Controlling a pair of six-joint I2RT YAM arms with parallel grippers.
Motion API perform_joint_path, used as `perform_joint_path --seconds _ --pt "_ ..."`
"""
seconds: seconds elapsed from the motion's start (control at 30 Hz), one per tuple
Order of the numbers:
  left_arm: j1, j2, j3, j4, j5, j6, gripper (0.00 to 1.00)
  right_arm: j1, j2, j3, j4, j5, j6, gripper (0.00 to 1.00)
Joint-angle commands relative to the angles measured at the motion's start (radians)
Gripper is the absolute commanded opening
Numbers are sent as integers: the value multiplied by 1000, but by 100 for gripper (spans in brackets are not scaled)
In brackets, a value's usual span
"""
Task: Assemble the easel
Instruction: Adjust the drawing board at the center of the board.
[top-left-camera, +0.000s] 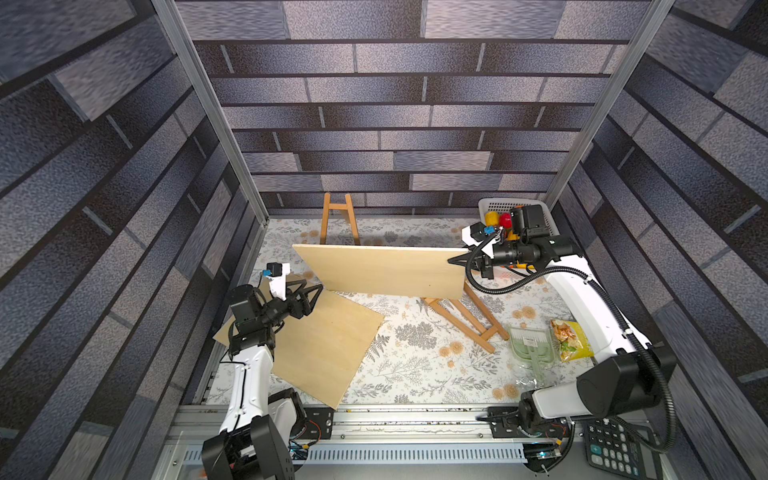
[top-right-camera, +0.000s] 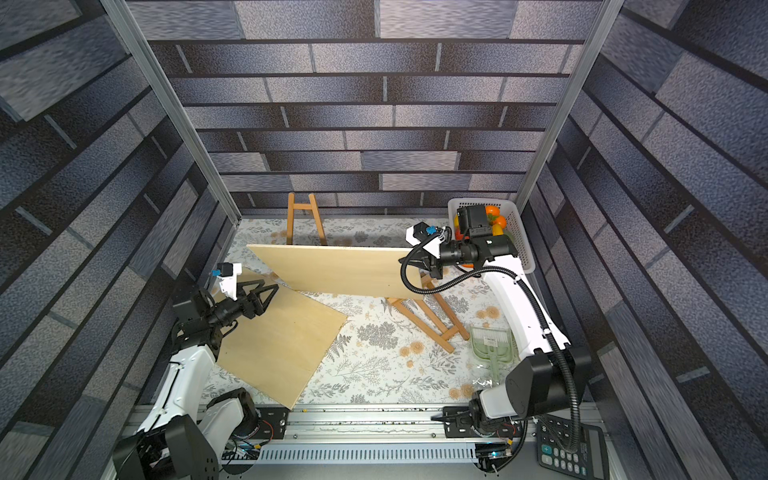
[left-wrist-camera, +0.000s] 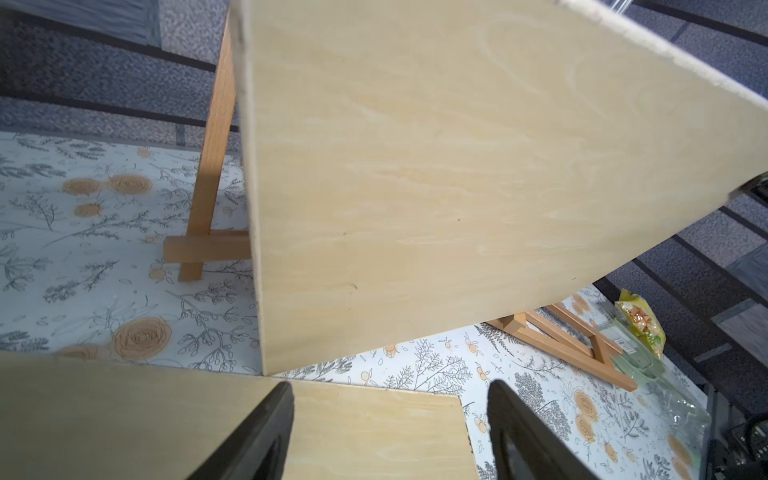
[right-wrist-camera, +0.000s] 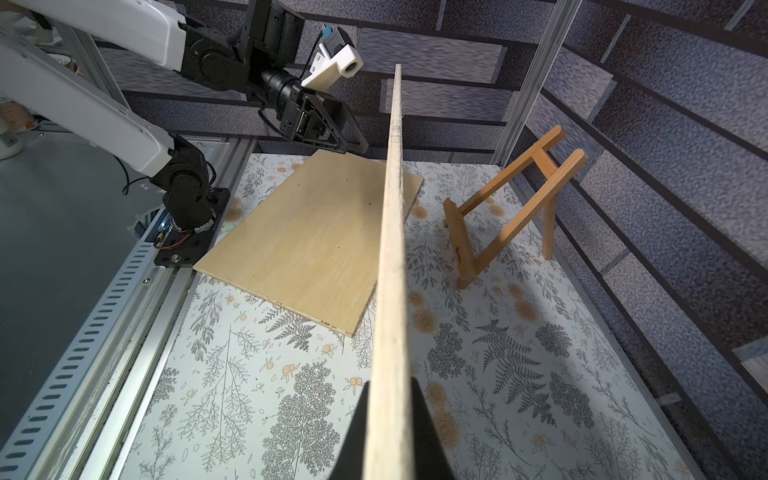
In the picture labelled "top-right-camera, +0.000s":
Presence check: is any thin plywood board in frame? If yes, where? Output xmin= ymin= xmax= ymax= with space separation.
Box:
xmin=203 ymin=285 xmax=348 ymax=409
xmin=248 ymin=244 xmax=423 ymax=300

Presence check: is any small wooden easel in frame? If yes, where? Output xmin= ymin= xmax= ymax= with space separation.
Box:
xmin=285 ymin=192 xmax=329 ymax=247

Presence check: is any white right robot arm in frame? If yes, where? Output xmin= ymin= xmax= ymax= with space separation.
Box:
xmin=399 ymin=202 xmax=591 ymax=452

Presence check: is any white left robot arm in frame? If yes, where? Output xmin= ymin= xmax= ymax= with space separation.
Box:
xmin=112 ymin=280 xmax=279 ymax=479

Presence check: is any white plastic fruit basket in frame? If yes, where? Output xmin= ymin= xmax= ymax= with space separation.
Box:
xmin=447 ymin=198 xmax=536 ymax=274

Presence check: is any black calculator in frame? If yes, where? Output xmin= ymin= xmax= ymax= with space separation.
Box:
xmin=535 ymin=413 xmax=611 ymax=480

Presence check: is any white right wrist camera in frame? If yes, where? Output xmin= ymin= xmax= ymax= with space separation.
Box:
xmin=405 ymin=222 xmax=445 ymax=258

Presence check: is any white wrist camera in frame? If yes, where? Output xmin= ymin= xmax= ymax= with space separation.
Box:
xmin=405 ymin=222 xmax=445 ymax=258
xmin=212 ymin=262 xmax=242 ymax=300

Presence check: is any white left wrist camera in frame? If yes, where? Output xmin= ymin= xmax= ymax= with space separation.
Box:
xmin=212 ymin=262 xmax=242 ymax=300

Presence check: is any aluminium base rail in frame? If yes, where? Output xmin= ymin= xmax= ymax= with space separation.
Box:
xmin=107 ymin=403 xmax=607 ymax=469

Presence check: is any aluminium corner post left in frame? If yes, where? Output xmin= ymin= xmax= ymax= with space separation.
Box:
xmin=100 ymin=0 xmax=242 ymax=226

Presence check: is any aluminium corner post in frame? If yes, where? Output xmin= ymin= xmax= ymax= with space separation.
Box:
xmin=100 ymin=0 xmax=242 ymax=226
xmin=515 ymin=0 xmax=624 ymax=213

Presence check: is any aluminium corner post right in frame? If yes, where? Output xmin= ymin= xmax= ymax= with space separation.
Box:
xmin=515 ymin=0 xmax=624 ymax=213

